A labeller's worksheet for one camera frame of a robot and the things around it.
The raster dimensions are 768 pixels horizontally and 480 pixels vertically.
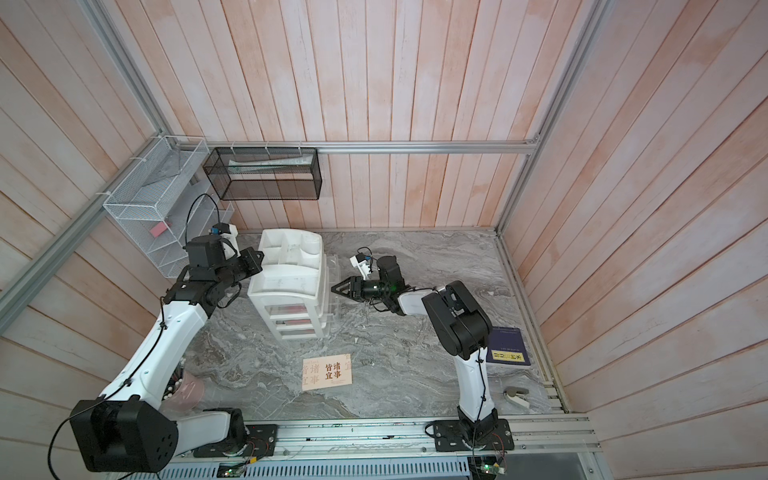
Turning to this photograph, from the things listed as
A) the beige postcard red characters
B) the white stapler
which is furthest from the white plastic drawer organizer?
the white stapler

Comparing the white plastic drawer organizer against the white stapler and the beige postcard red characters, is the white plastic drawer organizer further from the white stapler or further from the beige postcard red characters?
the white stapler

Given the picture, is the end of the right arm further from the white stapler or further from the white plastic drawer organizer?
the white stapler

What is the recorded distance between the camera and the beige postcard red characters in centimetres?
84

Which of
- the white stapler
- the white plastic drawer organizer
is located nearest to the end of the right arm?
the white plastic drawer organizer

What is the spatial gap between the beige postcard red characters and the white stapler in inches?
17.3

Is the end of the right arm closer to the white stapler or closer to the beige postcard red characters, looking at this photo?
the beige postcard red characters

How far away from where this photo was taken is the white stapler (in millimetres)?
796
